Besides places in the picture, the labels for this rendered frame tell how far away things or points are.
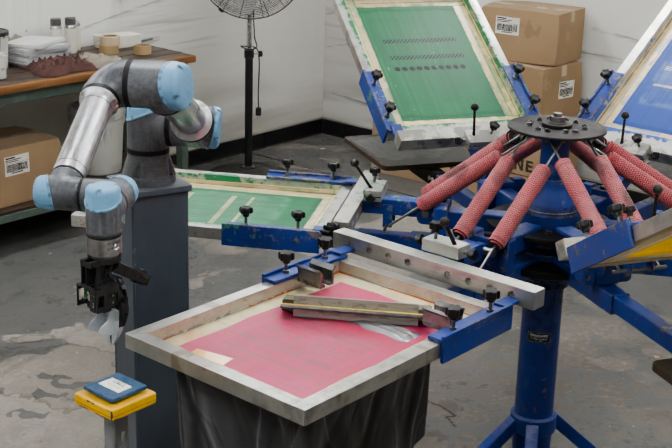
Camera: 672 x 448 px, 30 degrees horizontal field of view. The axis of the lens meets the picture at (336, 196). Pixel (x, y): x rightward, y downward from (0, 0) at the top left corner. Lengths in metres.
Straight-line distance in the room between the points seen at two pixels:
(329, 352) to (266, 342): 0.16
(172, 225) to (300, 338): 0.60
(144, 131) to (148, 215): 0.23
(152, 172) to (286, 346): 0.69
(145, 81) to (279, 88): 5.52
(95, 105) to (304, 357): 0.77
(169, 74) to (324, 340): 0.75
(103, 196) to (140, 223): 0.84
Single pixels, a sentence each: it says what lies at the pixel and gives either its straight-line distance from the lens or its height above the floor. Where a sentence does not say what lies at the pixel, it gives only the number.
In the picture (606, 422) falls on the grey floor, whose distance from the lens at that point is 4.97.
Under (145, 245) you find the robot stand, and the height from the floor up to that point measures 1.04.
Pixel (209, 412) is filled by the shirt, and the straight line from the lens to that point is 3.07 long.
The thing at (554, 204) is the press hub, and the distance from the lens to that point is 3.84.
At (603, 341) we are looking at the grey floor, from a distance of 5.68.
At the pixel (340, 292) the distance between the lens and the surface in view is 3.41.
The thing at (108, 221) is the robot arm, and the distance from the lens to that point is 2.67.
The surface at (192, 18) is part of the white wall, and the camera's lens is 7.86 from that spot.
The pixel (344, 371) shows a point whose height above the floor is 0.95.
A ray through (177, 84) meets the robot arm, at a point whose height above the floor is 1.57.
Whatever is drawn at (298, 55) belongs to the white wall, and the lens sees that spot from 8.61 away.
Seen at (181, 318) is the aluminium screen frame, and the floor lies 0.99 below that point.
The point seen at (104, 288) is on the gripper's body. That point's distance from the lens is 2.71.
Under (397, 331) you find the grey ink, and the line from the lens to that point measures 3.16.
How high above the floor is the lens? 2.21
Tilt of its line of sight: 17 degrees down
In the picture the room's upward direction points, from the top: 2 degrees clockwise
